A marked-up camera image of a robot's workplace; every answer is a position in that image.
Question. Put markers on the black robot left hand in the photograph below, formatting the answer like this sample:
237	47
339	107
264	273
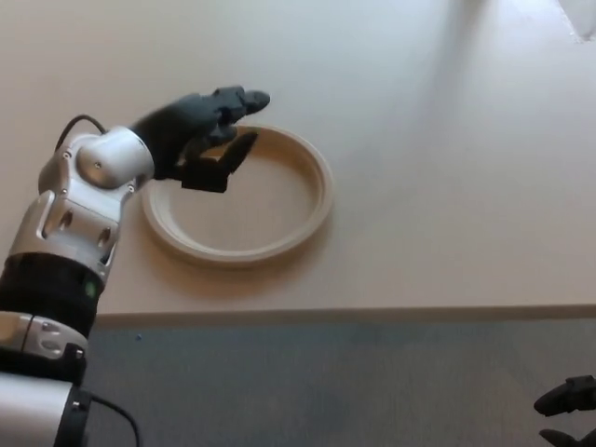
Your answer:
181	125

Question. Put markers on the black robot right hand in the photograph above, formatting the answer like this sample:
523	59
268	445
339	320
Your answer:
568	396

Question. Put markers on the beige paper plate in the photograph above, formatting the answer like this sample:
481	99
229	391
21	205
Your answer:
242	219

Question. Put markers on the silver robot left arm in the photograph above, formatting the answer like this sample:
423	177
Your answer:
84	209

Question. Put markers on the white curtain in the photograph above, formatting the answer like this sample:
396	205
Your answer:
584	18

